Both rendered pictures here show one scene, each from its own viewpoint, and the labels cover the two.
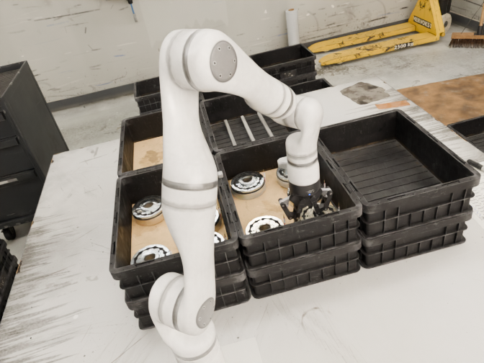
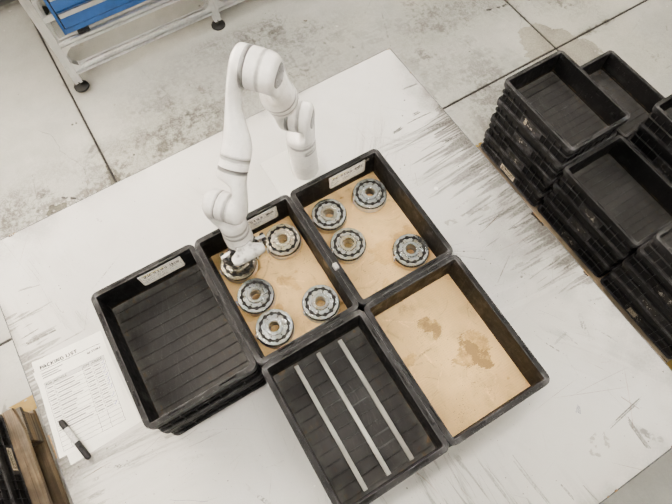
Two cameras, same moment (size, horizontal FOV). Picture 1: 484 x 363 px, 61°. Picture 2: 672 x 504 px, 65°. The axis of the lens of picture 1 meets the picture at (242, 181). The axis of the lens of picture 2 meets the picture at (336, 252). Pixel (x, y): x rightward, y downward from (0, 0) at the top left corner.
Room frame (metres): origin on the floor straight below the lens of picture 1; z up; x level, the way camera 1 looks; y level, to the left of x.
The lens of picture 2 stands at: (1.44, -0.15, 2.24)
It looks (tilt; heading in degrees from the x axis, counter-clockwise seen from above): 66 degrees down; 157
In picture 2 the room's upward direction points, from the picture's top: 3 degrees counter-clockwise
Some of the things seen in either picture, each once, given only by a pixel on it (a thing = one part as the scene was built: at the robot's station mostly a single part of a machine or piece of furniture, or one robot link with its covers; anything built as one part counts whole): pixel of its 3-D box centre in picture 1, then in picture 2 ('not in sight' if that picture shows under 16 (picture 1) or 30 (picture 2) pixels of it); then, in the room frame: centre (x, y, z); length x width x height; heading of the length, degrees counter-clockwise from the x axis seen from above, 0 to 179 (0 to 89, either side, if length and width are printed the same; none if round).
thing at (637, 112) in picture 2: not in sight; (606, 108); (0.54, 1.62, 0.26); 0.40 x 0.30 x 0.23; 6
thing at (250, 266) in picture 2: (318, 215); (238, 262); (0.79, -0.18, 0.86); 0.10 x 0.10 x 0.01
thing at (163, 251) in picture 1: (150, 259); (369, 193); (0.75, 0.26, 0.86); 0.10 x 0.10 x 0.01
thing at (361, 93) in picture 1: (364, 91); not in sight; (1.73, -0.64, 0.71); 0.22 x 0.19 x 0.01; 6
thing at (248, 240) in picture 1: (279, 180); (274, 275); (0.89, -0.10, 0.92); 0.40 x 0.30 x 0.02; 5
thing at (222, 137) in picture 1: (250, 130); (352, 409); (1.29, -0.06, 0.87); 0.40 x 0.30 x 0.11; 5
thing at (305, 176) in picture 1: (300, 161); (240, 238); (0.81, -0.14, 1.03); 0.11 x 0.09 x 0.06; 5
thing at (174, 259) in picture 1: (170, 207); (369, 223); (0.87, 0.20, 0.92); 0.40 x 0.30 x 0.02; 5
